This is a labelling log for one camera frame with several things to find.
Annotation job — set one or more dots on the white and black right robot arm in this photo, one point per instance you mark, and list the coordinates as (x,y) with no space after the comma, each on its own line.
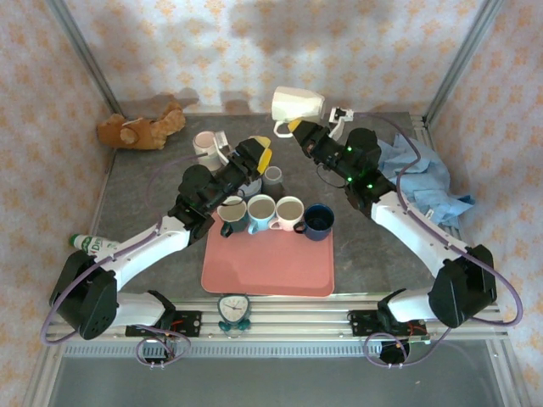
(415,229)

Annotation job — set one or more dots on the white faceted mug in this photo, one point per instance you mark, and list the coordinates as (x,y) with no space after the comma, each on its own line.
(297,104)

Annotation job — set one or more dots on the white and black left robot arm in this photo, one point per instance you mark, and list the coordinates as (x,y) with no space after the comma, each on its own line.
(144,250)

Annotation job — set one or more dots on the light blue mug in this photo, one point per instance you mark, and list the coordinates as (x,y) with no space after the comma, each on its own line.
(261,210)

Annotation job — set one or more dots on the white bottle with green cap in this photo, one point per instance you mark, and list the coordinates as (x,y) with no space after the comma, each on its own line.
(93,243)

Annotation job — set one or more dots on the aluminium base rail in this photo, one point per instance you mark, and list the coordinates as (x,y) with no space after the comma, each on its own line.
(297,318)

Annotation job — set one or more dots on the light pink mug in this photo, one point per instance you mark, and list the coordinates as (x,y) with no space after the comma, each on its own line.
(289,210)

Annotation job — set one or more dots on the brown teddy bear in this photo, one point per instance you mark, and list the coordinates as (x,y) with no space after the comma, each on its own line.
(136,131)

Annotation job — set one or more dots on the dark teal mug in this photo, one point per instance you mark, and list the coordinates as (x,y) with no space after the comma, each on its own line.
(231,210)

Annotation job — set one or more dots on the pale pink faceted mug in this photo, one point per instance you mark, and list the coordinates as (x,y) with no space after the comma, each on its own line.
(203,146)

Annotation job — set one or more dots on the aluminium frame post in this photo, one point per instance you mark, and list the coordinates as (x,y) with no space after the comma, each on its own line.
(462,55)
(85,55)

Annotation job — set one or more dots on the dark blue mug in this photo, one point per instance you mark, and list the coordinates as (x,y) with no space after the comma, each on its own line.
(319,218)

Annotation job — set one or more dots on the grey mug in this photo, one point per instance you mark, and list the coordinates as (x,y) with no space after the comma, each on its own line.
(273,180)

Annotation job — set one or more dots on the pink plastic tray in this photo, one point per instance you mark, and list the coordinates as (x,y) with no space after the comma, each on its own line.
(267,267)

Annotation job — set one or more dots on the light blue shirt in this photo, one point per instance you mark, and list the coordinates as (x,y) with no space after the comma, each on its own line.
(428,178)

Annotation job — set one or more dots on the teal alarm clock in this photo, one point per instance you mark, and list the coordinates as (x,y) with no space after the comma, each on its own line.
(233,309)

